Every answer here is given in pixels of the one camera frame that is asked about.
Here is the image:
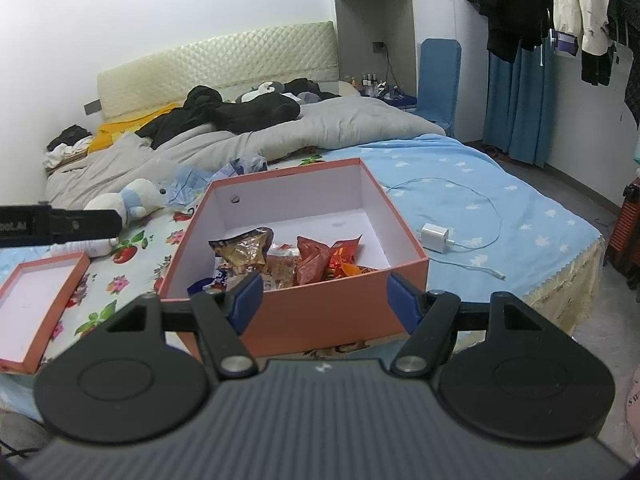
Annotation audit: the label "orange snack packet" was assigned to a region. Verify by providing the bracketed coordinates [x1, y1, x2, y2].
[327, 259, 381, 282]

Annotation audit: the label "blue chair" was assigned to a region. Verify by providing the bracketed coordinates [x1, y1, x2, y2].
[416, 37, 462, 138]

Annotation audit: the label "white charger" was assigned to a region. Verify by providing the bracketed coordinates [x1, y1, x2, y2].
[419, 223, 453, 250]

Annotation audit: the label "white charging cable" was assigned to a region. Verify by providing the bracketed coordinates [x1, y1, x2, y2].
[385, 176, 507, 281]

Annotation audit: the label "brown gold snack packet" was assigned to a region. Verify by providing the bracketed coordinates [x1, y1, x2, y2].
[208, 227, 276, 275]

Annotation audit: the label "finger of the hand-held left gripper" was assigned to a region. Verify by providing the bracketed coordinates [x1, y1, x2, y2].
[50, 208, 124, 241]

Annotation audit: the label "yellow cloth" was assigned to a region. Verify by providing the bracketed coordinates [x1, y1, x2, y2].
[87, 102, 183, 156]

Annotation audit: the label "white spray bottle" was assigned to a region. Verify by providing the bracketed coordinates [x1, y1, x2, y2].
[47, 236, 122, 259]

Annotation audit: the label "pile of snack packets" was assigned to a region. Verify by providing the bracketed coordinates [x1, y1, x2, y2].
[40, 150, 391, 361]

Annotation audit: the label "black white plush toy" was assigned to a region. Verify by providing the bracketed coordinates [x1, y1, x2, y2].
[234, 81, 288, 106]

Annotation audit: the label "white hanging jacket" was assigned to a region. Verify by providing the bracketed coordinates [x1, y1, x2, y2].
[550, 0, 632, 86]

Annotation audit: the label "row of small bottles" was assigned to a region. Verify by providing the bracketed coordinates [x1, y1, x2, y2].
[350, 74, 396, 98]

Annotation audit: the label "white wardrobe cabinet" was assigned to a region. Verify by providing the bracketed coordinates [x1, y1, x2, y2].
[331, 0, 488, 143]

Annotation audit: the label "light blue bed sheet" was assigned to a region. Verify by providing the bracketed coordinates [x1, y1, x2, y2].
[0, 132, 601, 421]

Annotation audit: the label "blue white snack packet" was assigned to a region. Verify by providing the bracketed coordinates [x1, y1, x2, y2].
[187, 266, 233, 297]

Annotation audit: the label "red foil snack packet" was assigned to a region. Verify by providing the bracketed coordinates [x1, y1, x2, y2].
[296, 235, 364, 287]

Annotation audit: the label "cream bed skirt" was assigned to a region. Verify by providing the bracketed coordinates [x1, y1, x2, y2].
[520, 237, 608, 341]

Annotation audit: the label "crumpled plastic bag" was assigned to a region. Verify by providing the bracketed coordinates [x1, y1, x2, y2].
[165, 152, 268, 206]

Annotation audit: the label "blue curtain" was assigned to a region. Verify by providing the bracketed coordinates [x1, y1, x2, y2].
[482, 35, 558, 168]

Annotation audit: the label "pink box lid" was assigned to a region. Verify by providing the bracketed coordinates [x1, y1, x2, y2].
[0, 251, 92, 376]

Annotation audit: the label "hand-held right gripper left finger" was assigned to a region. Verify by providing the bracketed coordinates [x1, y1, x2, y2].
[105, 272, 264, 379]

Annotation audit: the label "red metal object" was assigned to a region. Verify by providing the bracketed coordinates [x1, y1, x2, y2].
[602, 172, 640, 276]

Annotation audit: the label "clear yellow cake packet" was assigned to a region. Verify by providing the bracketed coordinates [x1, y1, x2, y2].
[264, 252, 304, 292]

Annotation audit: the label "pile of folded clothes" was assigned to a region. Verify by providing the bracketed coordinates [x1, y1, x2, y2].
[42, 124, 97, 170]

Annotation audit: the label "pink cardboard box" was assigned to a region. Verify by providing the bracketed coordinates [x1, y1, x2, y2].
[159, 157, 430, 358]

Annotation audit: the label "dark hanging jacket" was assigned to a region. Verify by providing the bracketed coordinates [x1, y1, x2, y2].
[477, 0, 553, 64]

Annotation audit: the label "white blue plush toy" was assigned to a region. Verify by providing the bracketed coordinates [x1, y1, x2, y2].
[82, 178, 168, 228]

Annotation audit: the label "cream padded headboard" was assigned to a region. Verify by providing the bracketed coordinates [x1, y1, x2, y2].
[96, 21, 336, 123]

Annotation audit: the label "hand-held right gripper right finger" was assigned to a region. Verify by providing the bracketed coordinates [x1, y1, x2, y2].
[387, 271, 549, 377]

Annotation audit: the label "grey duvet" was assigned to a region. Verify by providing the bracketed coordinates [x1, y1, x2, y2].
[45, 95, 447, 211]

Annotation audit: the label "black clothes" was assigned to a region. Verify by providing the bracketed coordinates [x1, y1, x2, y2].
[135, 77, 343, 151]

